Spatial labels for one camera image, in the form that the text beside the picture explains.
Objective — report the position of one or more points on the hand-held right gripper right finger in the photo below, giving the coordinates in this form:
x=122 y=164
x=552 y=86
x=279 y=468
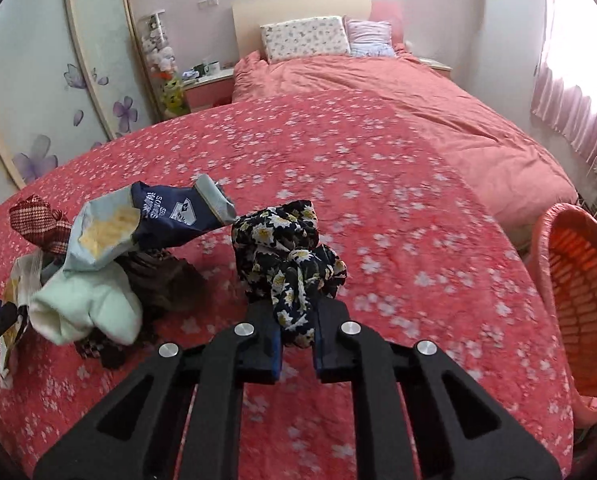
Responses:
x=318 y=360

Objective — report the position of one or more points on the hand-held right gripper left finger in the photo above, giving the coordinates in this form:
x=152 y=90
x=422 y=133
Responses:
x=277 y=360

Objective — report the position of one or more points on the white printed cloth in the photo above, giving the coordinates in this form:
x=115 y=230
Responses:
x=11 y=360

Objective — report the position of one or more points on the black floral cloth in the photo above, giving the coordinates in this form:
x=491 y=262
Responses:
x=278 y=250

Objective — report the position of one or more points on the orange laundry basket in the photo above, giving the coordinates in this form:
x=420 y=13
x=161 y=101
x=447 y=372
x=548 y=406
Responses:
x=578 y=285

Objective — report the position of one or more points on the pale green sock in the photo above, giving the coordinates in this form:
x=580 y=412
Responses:
x=88 y=300

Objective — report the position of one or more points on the black checkered cloth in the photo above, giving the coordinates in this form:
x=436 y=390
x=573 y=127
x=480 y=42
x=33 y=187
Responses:
x=106 y=352

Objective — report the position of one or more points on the red plaid cloth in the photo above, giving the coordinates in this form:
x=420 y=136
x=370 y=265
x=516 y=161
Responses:
x=38 y=220

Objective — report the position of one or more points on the brown cloth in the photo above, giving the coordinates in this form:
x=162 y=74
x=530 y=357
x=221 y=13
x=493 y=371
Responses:
x=163 y=280

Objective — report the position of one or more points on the light blue yellow sock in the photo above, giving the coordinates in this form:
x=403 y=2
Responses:
x=103 y=230

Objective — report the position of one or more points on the red floral blanket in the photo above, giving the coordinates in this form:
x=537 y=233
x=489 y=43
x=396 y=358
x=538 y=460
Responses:
x=378 y=210

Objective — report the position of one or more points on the navy sock with grey cuff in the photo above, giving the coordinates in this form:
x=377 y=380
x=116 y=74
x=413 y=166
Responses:
x=163 y=215

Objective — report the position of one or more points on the white floral wardrobe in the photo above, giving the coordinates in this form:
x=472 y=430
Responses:
x=38 y=60

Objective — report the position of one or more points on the pink duvet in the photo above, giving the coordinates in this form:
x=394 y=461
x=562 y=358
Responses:
x=403 y=100

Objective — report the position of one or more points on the pink white nightstand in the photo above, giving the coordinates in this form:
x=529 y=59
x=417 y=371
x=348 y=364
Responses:
x=208 y=90

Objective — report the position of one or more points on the yellow green plush toy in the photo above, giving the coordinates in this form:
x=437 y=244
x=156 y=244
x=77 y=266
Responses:
x=174 y=95

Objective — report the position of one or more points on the beige bedside table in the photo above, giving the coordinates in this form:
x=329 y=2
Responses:
x=436 y=65

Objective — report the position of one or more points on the white plush toys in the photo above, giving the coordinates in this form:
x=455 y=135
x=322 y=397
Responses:
x=162 y=57

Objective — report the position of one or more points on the white floral pillow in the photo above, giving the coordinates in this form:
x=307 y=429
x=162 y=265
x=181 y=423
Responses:
x=306 y=37

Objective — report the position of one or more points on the pink striped pillow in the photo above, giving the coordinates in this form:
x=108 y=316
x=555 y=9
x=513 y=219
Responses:
x=371 y=37

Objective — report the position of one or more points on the beige headboard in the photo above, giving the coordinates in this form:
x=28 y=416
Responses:
x=298 y=7

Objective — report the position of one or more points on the red pillow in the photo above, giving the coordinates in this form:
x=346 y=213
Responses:
x=391 y=12

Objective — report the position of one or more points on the pink curtain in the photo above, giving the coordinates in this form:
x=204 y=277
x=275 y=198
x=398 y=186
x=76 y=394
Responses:
x=573 y=85

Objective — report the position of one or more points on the white wall outlet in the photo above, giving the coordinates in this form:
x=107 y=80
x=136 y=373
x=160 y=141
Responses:
x=208 y=3

